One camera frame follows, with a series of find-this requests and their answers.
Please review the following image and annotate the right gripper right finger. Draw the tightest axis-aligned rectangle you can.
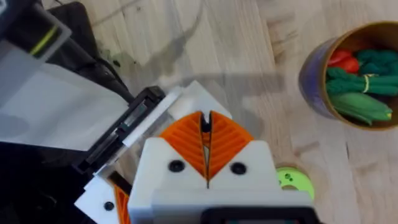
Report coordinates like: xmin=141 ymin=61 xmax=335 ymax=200
xmin=208 ymin=110 xmax=280 ymax=192

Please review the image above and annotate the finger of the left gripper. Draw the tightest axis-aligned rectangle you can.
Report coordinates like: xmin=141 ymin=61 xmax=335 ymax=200
xmin=169 ymin=80 xmax=233 ymax=124
xmin=74 ymin=172 xmax=132 ymax=224

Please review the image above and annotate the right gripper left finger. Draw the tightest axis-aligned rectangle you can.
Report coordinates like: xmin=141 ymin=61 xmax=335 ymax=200
xmin=127 ymin=110 xmax=209 ymax=216

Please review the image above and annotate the green disc with holes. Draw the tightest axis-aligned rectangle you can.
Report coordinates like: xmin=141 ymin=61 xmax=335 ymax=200
xmin=275 ymin=166 xmax=315 ymax=200

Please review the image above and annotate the purple tub with toy vegetables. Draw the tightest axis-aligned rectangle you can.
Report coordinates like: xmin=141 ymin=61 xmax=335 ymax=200
xmin=298 ymin=21 xmax=398 ymax=131

